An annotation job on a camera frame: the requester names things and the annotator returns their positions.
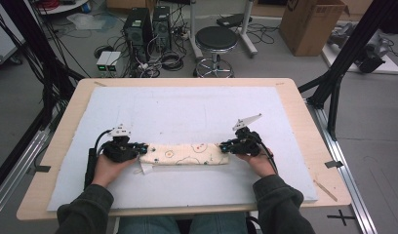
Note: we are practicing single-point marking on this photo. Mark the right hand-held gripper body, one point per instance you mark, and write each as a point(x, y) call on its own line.
point(246, 144)

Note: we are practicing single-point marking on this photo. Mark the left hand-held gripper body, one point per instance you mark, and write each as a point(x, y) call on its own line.
point(120, 149)

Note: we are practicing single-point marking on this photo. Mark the cream printed muslin cloth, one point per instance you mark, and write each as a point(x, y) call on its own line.
point(187, 155)

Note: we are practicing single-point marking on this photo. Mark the person's left hand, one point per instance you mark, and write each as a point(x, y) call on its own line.
point(107, 169)

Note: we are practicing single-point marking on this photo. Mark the person's right hand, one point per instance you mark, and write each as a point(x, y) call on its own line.
point(260, 164)

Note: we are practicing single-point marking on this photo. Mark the light wooden table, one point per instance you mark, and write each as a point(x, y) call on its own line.
point(298, 107)

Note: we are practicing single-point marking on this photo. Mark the person's right leg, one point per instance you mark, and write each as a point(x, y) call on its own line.
point(219, 225)

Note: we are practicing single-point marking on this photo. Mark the person's leg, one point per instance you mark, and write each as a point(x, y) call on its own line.
point(219, 225)
point(148, 226)

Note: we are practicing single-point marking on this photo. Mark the person's left leg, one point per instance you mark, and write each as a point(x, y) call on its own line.
point(148, 226)

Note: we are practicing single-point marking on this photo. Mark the black tape strip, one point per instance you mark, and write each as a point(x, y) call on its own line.
point(333, 164)
point(42, 168)

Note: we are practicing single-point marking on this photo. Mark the white box with green light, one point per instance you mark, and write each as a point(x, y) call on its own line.
point(113, 61)
point(102, 61)

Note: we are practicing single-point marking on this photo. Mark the thin wooden stick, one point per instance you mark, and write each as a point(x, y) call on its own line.
point(325, 190)

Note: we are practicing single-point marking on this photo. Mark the black round stool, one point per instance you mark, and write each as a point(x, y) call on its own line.
point(216, 38)

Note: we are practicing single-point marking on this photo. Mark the large black computer tower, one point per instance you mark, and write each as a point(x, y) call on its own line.
point(137, 31)

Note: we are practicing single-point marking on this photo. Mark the black tape cross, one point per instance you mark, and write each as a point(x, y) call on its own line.
point(341, 217)

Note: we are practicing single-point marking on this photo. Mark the slim black computer tower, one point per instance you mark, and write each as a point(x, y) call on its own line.
point(161, 26)

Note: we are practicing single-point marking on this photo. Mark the clear plastic sheet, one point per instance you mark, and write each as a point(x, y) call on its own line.
point(86, 21)

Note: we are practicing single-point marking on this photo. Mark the brown cardboard box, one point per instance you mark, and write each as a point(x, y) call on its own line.
point(309, 26)

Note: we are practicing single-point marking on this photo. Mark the black device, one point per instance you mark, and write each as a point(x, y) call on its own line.
point(371, 60)

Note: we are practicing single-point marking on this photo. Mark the round white table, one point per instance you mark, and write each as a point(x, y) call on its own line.
point(63, 7)

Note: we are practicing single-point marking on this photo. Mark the white floor board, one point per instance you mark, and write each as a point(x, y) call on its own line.
point(390, 66)

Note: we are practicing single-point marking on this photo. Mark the aluminium rail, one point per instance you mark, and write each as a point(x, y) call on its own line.
point(343, 156)
point(18, 165)

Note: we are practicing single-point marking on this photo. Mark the black metal frame stand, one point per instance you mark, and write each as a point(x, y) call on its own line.
point(346, 52)

